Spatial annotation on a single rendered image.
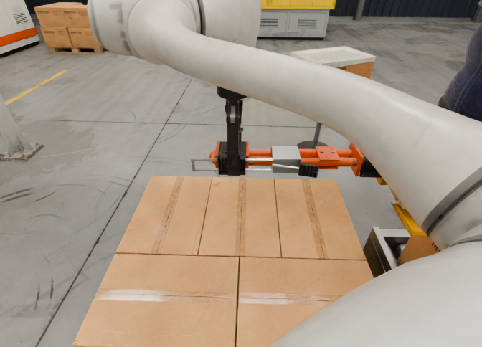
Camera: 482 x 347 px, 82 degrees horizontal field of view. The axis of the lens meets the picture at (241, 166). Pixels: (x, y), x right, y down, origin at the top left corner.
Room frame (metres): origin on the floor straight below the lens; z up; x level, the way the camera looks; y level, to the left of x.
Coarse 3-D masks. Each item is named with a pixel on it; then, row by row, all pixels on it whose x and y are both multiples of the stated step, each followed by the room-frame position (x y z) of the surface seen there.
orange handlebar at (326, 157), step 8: (256, 152) 0.60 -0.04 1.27; (264, 152) 0.60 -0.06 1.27; (304, 152) 0.60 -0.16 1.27; (312, 152) 0.60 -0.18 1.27; (320, 152) 0.58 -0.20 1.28; (328, 152) 0.58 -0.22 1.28; (336, 152) 0.58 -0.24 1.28; (344, 152) 0.59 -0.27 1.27; (304, 160) 0.56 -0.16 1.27; (312, 160) 0.56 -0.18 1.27; (320, 160) 0.55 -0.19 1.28; (328, 160) 0.55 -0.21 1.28; (336, 160) 0.55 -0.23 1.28; (344, 160) 0.56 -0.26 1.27; (352, 160) 0.56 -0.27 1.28; (320, 168) 0.55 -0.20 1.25; (328, 168) 0.55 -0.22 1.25; (336, 168) 0.55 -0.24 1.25
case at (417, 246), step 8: (408, 240) 0.77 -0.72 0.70; (416, 240) 0.73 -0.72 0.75; (424, 240) 0.70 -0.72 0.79; (408, 248) 0.75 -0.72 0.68; (416, 248) 0.71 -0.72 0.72; (424, 248) 0.68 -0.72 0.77; (432, 248) 0.65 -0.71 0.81; (400, 256) 0.76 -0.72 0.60; (408, 256) 0.72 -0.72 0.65; (416, 256) 0.69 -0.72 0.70; (424, 256) 0.66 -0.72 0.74; (400, 264) 0.74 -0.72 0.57
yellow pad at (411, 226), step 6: (396, 204) 0.53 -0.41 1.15; (396, 210) 0.51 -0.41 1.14; (402, 210) 0.50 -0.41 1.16; (402, 216) 0.49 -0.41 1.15; (408, 216) 0.48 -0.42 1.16; (402, 222) 0.48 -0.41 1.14; (408, 222) 0.46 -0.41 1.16; (414, 222) 0.46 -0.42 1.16; (408, 228) 0.45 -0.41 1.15; (414, 228) 0.44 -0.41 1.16; (414, 234) 0.43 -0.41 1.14; (420, 234) 0.43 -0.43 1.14; (426, 234) 0.43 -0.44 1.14
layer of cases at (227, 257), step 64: (192, 192) 1.25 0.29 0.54; (256, 192) 1.25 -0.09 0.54; (320, 192) 1.25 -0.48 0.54; (128, 256) 0.80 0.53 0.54; (192, 256) 0.80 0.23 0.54; (256, 256) 0.80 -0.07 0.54; (320, 256) 0.80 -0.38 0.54; (128, 320) 0.51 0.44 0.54; (192, 320) 0.51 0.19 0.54; (256, 320) 0.51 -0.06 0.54
